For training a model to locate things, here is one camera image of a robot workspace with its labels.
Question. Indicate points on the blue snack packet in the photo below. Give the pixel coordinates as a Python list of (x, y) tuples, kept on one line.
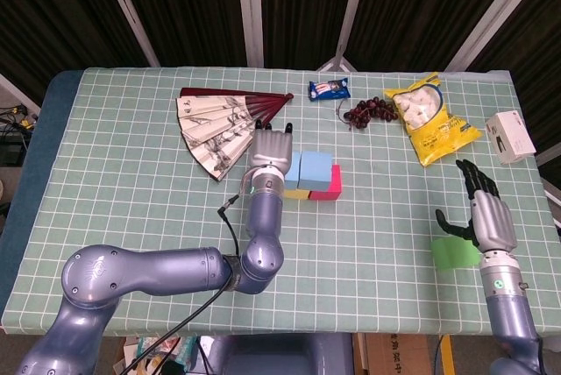
[(328, 89)]

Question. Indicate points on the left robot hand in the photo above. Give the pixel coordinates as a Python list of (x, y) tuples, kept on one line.
[(271, 147)]

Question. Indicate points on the white cardboard box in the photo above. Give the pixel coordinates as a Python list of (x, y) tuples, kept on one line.
[(510, 138)]

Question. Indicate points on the green foam cube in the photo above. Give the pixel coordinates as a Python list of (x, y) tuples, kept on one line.
[(451, 254)]

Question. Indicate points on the brown cardboard box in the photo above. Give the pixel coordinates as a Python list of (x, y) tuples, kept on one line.
[(394, 355)]

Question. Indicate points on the green checked tablecloth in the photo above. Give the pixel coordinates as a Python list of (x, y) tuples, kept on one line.
[(350, 270)]

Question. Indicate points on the dark red grape bunch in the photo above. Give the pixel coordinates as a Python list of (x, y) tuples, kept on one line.
[(364, 112)]

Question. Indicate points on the light blue foam cube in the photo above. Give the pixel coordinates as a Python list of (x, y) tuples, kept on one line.
[(314, 169), (293, 171)]

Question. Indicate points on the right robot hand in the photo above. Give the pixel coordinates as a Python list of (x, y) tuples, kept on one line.
[(493, 226)]

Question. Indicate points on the dark pleated curtain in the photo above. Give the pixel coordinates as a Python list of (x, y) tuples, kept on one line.
[(193, 7)]

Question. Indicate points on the painted paper folding fan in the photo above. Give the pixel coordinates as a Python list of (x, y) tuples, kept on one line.
[(215, 129)]

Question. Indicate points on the yellow strip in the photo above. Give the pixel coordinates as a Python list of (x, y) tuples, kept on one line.
[(447, 355)]

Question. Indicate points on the printed plastic packages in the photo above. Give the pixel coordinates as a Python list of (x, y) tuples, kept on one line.
[(153, 348)]

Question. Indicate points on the white frame post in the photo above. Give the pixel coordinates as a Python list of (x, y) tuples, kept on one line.
[(17, 92), (350, 7), (127, 7), (250, 7), (491, 16)]

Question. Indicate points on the yellow snack bag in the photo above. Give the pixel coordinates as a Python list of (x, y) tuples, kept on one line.
[(427, 121)]

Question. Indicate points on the magenta foam cube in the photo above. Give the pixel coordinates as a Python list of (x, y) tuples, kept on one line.
[(328, 193)]

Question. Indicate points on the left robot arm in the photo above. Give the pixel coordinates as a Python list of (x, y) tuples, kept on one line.
[(175, 270)]

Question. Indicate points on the yellow foam cube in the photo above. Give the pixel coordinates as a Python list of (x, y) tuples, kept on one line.
[(298, 194)]

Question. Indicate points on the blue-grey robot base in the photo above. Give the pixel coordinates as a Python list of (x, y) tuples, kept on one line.
[(280, 355)]

